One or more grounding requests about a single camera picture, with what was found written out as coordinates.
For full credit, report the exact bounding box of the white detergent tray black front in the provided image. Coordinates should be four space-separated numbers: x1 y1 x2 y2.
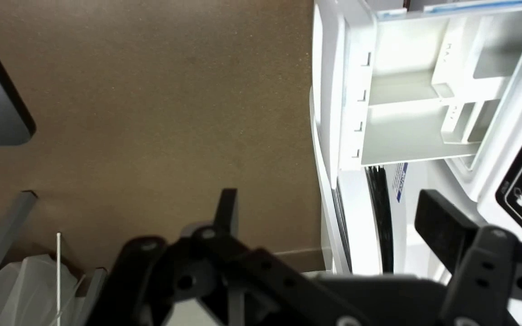
310 0 522 187

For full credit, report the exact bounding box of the thin white rod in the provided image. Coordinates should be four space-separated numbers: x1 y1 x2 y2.
53 232 64 326

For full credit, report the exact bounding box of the white washing machine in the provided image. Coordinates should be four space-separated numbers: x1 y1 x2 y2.
317 0 522 326

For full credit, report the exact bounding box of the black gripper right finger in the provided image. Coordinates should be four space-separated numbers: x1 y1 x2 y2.
413 189 522 326

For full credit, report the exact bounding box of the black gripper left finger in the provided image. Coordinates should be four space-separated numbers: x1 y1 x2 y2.
85 187 372 326

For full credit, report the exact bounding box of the grey metal bar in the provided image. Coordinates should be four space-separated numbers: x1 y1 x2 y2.
0 189 40 292

